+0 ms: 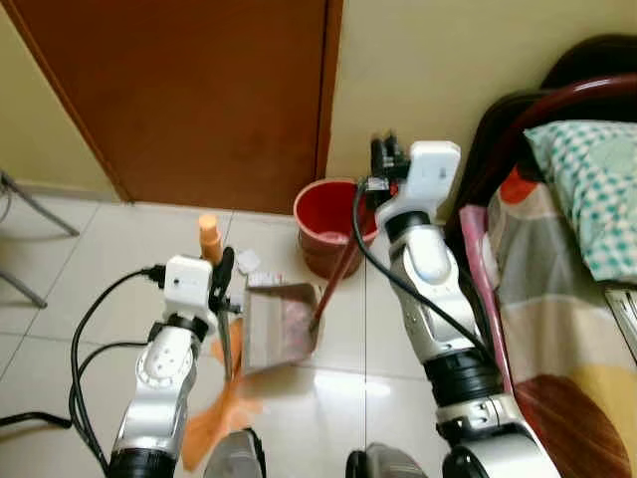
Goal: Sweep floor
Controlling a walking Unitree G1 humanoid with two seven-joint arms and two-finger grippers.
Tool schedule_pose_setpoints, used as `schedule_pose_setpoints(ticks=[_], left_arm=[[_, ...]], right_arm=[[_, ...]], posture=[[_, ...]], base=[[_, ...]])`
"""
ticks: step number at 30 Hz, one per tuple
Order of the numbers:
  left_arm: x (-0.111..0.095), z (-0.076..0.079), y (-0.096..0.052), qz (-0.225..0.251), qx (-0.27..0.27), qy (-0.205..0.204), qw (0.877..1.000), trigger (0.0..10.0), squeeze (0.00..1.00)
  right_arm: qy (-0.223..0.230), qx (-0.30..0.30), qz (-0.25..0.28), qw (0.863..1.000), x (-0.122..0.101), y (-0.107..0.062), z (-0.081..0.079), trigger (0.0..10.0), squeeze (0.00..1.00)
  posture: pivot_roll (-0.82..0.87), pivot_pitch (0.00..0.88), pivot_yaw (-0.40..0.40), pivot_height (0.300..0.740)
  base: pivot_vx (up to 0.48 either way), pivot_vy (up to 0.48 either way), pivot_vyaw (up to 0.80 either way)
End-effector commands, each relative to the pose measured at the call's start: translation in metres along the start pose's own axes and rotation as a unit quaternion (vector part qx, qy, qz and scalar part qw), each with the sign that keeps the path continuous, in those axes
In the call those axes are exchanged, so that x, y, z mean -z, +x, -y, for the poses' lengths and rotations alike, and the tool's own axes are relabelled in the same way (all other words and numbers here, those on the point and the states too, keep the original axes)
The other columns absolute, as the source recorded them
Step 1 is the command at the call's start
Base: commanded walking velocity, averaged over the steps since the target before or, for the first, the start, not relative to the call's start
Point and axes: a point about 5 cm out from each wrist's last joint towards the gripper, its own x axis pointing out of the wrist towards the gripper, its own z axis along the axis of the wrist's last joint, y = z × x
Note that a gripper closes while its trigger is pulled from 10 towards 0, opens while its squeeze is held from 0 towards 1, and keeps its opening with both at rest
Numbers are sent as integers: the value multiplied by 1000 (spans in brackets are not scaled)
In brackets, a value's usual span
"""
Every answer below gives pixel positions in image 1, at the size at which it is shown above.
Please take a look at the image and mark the metal dustpan with long handle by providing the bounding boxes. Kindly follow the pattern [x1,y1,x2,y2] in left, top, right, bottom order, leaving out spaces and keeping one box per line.
[241,189,377,377]

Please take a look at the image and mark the orange bristle broom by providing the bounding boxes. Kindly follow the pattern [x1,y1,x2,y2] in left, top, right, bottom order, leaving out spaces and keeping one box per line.
[180,213,267,472]

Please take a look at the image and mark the small white floor object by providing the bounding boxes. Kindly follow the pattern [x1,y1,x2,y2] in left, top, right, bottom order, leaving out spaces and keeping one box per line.
[237,249,263,276]

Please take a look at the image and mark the red plastic bucket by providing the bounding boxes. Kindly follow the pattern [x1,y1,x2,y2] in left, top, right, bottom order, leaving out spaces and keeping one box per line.
[293,178,380,281]

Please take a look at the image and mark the grey left robot leg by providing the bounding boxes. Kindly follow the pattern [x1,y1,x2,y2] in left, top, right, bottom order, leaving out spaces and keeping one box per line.
[203,427,268,478]

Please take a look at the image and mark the grey robot leg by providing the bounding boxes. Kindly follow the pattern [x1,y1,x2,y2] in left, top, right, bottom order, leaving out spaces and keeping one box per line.
[344,442,450,478]
[203,427,268,478]

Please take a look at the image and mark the brown wooden door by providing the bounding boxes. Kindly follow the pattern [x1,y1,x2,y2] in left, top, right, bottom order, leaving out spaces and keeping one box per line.
[5,0,345,216]

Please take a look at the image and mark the dark wooden bed headboard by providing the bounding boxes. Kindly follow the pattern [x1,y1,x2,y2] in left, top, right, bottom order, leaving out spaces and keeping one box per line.
[442,34,637,262]

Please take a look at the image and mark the folded newspaper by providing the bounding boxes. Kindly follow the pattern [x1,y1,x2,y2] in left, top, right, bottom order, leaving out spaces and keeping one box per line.
[605,287,637,361]

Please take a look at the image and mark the grey metal chair legs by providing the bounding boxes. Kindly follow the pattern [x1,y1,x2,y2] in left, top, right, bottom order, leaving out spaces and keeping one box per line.
[0,168,82,311]

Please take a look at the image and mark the green checked pillow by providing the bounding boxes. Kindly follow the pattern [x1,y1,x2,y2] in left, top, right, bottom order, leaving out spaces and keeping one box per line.
[524,119,637,283]

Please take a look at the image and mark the colourful patchwork bed sheet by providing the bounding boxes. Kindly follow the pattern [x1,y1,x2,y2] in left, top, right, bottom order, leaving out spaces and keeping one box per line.
[458,167,637,478]

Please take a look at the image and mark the grey right robot leg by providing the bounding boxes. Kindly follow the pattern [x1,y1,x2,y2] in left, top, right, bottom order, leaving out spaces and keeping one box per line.
[344,442,450,478]

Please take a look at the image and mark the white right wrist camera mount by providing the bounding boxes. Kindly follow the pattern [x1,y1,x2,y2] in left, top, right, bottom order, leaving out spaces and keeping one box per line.
[382,140,463,226]

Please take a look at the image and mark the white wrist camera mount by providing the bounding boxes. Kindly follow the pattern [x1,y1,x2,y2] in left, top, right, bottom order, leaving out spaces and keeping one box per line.
[162,255,216,323]
[382,140,463,226]

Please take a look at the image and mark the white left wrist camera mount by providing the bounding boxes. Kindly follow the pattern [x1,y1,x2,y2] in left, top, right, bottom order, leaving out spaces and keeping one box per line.
[162,255,216,323]

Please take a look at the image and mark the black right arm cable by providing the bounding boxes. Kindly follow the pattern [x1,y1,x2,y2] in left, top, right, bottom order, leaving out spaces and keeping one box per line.
[352,179,496,361]

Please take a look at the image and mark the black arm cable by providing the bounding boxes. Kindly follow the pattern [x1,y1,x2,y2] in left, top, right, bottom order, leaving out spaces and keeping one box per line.
[352,179,496,361]
[67,263,166,471]

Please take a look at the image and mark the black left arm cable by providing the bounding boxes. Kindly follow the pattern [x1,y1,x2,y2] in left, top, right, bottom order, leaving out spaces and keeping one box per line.
[67,263,166,471]

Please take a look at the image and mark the black floor cable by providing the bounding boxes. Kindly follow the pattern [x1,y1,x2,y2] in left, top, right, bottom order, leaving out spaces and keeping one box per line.
[0,410,74,432]

